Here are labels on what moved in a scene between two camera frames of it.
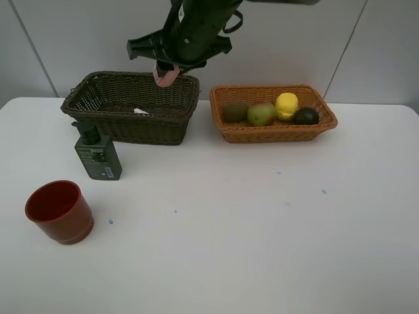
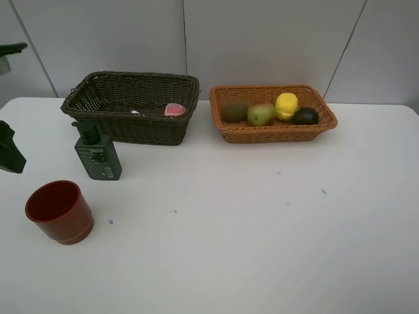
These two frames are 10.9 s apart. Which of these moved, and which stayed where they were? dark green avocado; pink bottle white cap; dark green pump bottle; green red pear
Moved: pink bottle white cap
Stayed: dark green pump bottle; green red pear; dark green avocado
